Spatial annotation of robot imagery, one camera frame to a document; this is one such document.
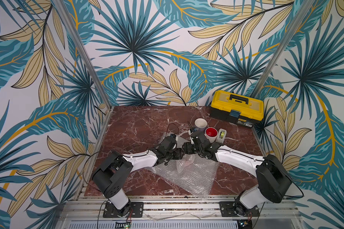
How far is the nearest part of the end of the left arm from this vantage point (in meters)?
0.68

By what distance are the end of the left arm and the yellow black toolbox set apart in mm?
446

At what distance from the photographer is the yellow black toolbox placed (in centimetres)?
98
